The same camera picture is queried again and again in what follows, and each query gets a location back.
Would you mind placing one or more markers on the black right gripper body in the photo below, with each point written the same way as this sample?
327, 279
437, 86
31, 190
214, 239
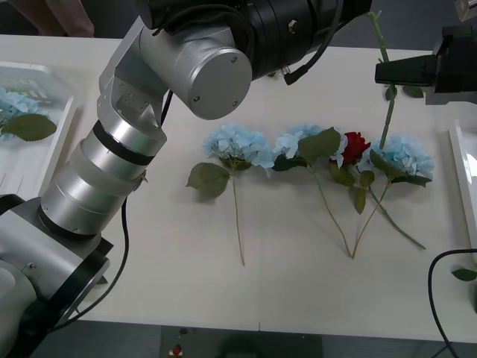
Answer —
456, 67

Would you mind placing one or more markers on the silver and black left arm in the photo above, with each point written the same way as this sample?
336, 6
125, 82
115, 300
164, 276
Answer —
212, 74

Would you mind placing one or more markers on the shallow white plastic box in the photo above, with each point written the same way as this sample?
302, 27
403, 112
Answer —
464, 186
22, 168

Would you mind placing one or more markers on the small red knob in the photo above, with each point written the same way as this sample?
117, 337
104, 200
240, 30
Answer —
175, 350

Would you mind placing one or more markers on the pale blue artificial flower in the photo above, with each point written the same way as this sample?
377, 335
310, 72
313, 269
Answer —
406, 156
238, 143
316, 147
30, 127

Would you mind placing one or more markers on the reddish brown wooden board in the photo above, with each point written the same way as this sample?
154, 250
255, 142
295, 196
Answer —
56, 16

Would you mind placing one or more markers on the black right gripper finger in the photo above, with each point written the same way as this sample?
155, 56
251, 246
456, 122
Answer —
404, 71

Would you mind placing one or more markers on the red artificial rose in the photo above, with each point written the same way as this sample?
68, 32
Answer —
388, 112
354, 147

